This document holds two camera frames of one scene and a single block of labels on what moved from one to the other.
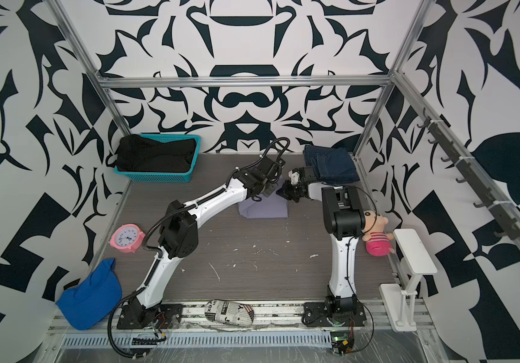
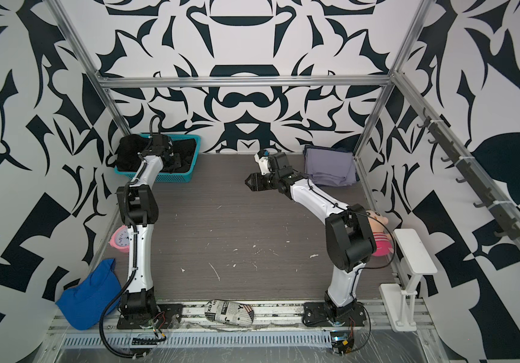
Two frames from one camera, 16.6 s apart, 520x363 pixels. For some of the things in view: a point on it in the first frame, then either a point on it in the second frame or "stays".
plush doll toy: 378,243 stays
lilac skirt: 273,206 -> 332,168
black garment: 137,153 stays
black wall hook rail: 453,153 stays
